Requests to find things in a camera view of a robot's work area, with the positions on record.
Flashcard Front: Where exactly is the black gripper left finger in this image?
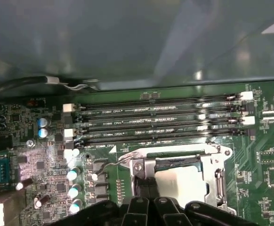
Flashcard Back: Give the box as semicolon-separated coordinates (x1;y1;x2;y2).
42;178;151;226

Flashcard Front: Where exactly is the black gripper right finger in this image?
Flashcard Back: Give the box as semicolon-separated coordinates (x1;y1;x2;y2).
148;178;260;226

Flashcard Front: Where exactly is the silver CPU plate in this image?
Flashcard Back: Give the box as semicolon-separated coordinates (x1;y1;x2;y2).
154;157;208;205

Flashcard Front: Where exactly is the thin metal locking lever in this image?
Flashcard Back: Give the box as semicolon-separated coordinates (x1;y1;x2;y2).
214;167;226;208
92;154;135;181

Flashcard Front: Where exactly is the metal socket cover frame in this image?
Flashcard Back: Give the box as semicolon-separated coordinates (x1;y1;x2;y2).
130;150;226;210

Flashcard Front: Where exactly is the CPU socket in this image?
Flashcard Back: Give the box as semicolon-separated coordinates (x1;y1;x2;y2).
119;143;234;212

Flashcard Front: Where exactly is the silver blue-top capacitor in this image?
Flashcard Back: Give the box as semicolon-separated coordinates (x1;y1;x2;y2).
68;183;83;198
38;127;53;138
69;199;84;215
38;117;52;128
66;167;82;181

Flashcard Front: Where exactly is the green motherboard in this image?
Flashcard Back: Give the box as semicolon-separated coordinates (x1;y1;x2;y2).
0;81;274;226

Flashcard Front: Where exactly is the black cable with white tag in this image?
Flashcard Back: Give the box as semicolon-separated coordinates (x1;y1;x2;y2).
0;74;100;95

